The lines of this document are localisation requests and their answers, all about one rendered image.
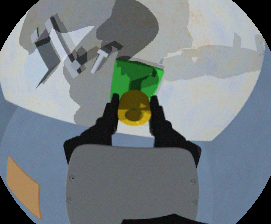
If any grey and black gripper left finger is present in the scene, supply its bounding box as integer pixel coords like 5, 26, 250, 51
63, 93, 119, 165

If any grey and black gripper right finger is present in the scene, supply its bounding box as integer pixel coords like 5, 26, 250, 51
149, 95, 202, 168

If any green square plate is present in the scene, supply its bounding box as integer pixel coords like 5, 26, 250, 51
110, 58, 164, 102

